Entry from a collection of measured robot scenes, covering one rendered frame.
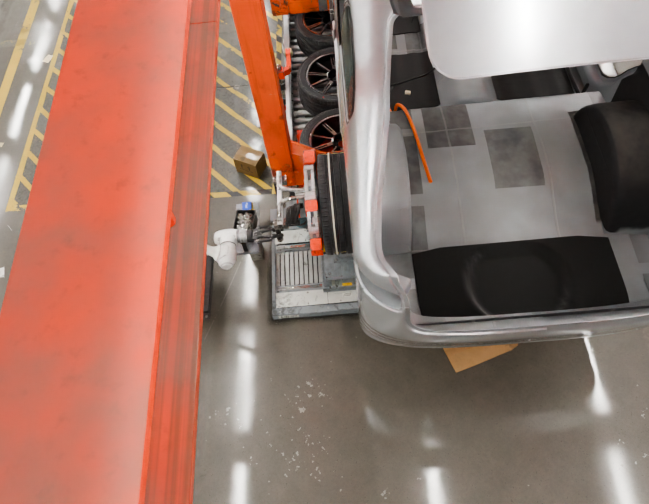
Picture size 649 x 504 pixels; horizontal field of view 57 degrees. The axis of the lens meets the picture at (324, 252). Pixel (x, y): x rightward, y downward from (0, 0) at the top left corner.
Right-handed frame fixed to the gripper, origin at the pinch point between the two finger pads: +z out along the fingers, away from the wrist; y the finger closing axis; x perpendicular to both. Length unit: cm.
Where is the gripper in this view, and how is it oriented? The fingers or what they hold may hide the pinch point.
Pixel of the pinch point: (278, 232)
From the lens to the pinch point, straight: 383.4
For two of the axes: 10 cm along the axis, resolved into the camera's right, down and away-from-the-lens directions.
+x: -0.8, -5.1, -8.6
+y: 0.5, 8.6, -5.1
